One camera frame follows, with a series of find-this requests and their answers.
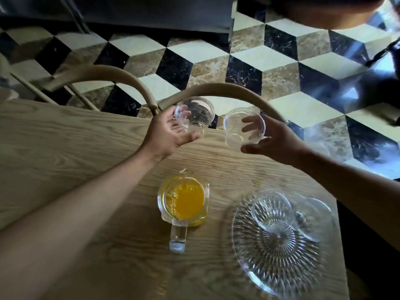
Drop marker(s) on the orange juice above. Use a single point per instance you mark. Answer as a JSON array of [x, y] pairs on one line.
[[184, 199]]

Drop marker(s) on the person's right forearm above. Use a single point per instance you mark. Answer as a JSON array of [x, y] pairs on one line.
[[359, 196]]

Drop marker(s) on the black wheeled trolley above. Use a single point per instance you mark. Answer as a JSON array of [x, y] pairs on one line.
[[397, 56]]

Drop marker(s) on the clear patterned glass plate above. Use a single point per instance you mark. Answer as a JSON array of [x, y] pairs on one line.
[[275, 265]]

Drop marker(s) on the dark brown wooden bench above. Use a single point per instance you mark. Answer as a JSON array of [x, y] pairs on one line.
[[368, 262]]

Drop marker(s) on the black cabinet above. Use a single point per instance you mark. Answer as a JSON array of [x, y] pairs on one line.
[[140, 12]]

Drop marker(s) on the person's right hand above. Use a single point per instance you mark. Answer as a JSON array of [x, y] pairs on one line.
[[281, 143]]

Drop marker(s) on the ribbed glass pitcher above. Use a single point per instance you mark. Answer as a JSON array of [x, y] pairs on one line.
[[178, 234]]

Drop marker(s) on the round brown wooden stool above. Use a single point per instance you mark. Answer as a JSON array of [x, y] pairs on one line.
[[328, 15]]

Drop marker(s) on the beige curved-back chair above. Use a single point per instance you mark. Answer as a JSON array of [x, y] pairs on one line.
[[103, 71], [225, 89]]

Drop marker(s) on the light wooden table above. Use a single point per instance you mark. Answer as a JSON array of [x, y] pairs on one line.
[[78, 137]]

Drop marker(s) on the person's left forearm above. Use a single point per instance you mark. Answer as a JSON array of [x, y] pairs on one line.
[[62, 221]]

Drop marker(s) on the clear drinking glass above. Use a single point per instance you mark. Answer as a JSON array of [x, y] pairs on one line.
[[200, 112], [312, 220], [272, 212], [232, 121]]

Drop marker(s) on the person's left hand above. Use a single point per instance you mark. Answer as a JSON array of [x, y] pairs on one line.
[[159, 137]]

